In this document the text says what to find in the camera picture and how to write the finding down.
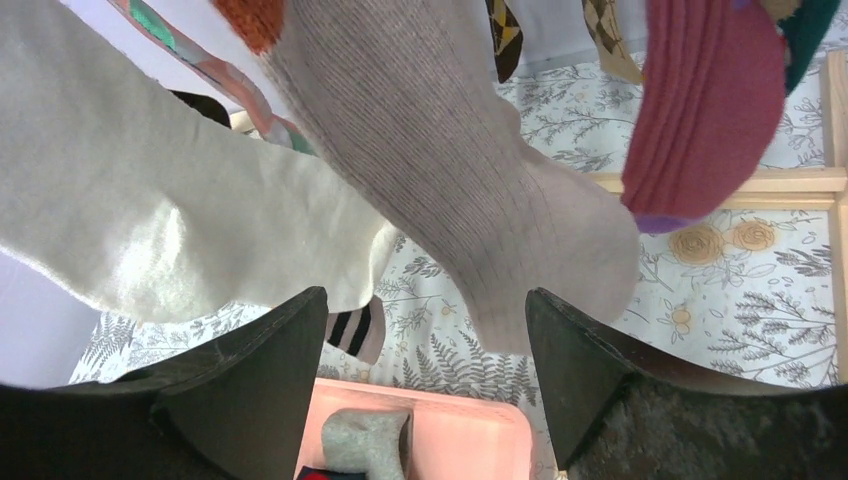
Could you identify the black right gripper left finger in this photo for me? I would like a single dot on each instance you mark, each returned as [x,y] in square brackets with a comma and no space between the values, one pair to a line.
[236,405]

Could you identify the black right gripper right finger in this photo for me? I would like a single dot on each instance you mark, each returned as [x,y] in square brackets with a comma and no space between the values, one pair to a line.
[584,366]

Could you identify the grey sock with stripes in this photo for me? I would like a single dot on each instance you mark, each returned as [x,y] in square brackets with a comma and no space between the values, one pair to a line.
[376,444]

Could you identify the teal green sock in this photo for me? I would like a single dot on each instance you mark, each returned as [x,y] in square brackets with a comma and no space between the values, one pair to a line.
[803,25]

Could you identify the navy santa sock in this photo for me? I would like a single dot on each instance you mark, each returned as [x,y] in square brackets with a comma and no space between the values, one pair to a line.
[309,473]

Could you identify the wooden hanger stand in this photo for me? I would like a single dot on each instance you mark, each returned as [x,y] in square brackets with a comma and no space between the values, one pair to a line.
[759,289]

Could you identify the pink plastic basket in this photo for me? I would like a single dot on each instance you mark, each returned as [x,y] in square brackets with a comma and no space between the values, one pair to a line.
[451,437]

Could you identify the white sock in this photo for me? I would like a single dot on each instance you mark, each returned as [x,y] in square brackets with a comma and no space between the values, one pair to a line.
[139,206]

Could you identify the magenta sock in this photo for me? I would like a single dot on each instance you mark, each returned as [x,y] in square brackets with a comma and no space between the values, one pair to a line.
[713,95]

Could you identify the beige long sock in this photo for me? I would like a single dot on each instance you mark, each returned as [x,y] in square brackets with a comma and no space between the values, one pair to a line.
[396,99]

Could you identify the brown argyle sock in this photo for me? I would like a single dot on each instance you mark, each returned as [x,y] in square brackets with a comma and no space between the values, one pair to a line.
[507,38]

